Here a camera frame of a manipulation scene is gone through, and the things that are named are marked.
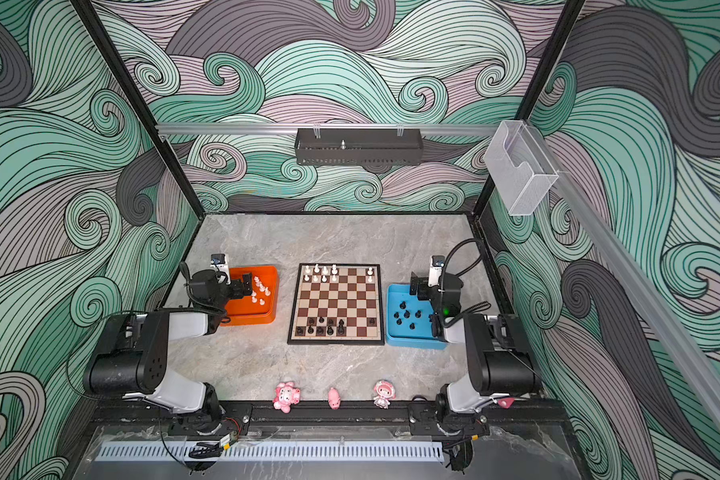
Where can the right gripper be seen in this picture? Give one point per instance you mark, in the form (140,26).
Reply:
(421,288)

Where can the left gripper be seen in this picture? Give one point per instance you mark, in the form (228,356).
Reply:
(240,287)

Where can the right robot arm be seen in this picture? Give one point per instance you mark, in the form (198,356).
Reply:
(499,364)

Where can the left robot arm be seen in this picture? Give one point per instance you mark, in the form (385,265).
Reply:
(130,359)

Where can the white pieces in tray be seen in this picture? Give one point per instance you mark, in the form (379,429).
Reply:
(261,293)

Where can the black pieces in tray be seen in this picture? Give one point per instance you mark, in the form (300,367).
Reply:
(407,316)

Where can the black pieces on board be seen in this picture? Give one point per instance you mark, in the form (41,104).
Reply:
(343,328)

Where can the white pieces on board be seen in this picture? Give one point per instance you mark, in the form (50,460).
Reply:
(335,273)

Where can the chess board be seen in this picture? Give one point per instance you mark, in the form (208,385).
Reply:
(336,300)

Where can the orange tray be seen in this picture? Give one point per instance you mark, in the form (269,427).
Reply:
(260,307)

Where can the blue tray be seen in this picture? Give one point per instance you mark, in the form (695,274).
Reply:
(424,338)

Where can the pink hooded doll figure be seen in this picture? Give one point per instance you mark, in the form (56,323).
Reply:
(384,393)

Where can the pink plush figure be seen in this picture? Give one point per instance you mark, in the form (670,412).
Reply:
(286,395)

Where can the small pink pig figure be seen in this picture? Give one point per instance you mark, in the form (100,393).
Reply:
(334,399)

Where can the white rabbit pink figure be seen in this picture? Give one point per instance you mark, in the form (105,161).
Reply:
(505,402)

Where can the clear plastic wall holder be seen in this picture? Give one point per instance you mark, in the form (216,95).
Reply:
(521,165)

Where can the black wall tray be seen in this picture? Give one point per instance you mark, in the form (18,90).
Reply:
(361,147)

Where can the aluminium rail back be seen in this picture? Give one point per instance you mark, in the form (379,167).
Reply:
(250,128)

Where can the aluminium rail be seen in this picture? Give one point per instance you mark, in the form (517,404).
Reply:
(590,206)
(250,128)

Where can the white slotted cable duct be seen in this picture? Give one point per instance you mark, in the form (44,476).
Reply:
(276,451)

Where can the aluminium rail right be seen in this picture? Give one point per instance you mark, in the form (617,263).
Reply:
(590,206)

